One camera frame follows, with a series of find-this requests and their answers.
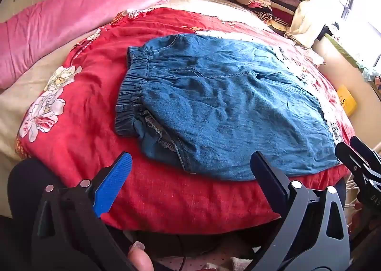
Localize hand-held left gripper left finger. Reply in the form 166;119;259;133
31;152;140;271

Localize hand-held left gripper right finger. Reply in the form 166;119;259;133
250;152;350;271

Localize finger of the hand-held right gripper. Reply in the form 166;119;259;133
335;141;381;178
350;136;381;159

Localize blue denim pants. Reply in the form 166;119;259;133
115;33;341;182

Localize person's left hand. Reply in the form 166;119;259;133
128;241;155;271

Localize red floral blanket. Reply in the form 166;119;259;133
15;7;358;236

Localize yellow packet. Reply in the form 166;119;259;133
336;85;358;118

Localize green cloth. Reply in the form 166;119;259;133
324;33;381;90

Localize black clip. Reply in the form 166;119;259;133
317;22;341;41

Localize cream curtain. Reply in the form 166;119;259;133
287;0;358;48

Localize pink quilt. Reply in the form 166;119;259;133
0;0;173;90

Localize stack of folded clothes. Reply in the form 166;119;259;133
234;0;304;36

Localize white wire rack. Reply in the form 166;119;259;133
345;180;359;201

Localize black cable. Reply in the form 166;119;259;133
175;234;186;271

